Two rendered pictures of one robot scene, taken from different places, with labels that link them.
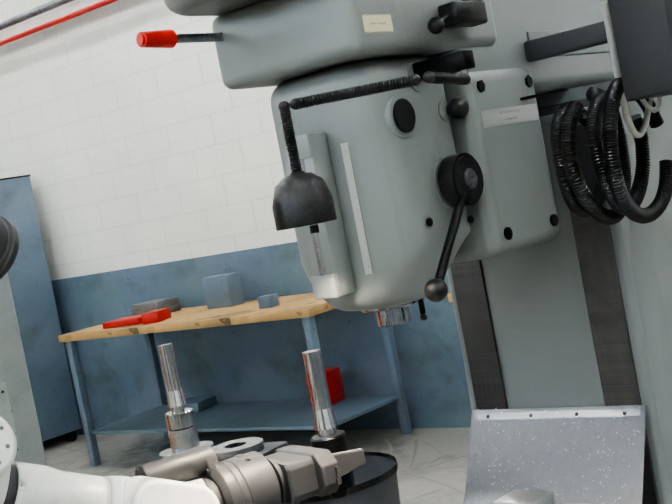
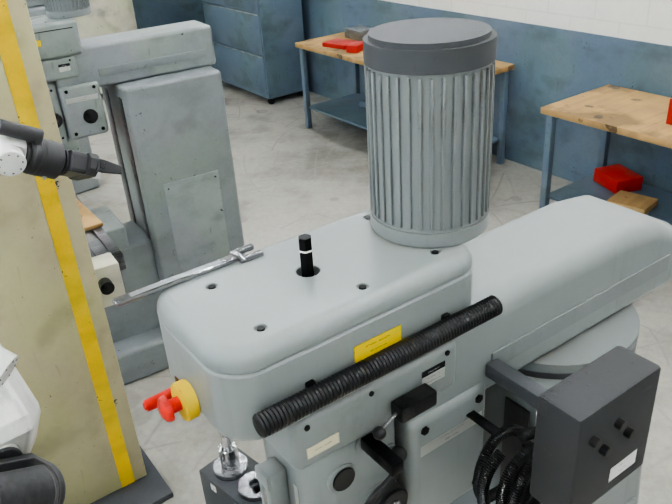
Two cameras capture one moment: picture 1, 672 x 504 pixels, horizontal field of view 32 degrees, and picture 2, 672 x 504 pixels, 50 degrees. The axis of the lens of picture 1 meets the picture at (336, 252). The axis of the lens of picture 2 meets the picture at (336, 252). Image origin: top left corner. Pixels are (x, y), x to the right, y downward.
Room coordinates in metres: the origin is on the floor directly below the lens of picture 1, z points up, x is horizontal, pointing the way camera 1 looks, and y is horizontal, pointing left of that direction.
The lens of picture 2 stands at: (0.69, -0.36, 2.44)
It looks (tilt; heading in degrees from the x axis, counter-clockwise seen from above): 28 degrees down; 16
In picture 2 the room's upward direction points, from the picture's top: 4 degrees counter-clockwise
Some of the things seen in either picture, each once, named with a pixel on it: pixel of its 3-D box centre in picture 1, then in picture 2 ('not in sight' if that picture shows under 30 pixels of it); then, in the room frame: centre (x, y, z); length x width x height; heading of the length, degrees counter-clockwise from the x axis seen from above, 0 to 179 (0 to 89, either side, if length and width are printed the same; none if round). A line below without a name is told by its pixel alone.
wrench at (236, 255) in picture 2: not in sight; (189, 274); (1.56, 0.12, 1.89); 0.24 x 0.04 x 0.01; 140
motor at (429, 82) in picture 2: not in sight; (429, 131); (1.80, -0.22, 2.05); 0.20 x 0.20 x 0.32
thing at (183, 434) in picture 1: (183, 432); (229, 456); (1.92, 0.30, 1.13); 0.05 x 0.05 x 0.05
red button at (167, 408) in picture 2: not in sight; (170, 406); (1.41, 0.10, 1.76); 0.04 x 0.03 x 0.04; 50
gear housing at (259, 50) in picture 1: (359, 31); (338, 369); (1.64, -0.09, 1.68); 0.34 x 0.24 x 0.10; 140
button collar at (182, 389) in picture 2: not in sight; (185, 400); (1.43, 0.09, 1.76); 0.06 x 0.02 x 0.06; 50
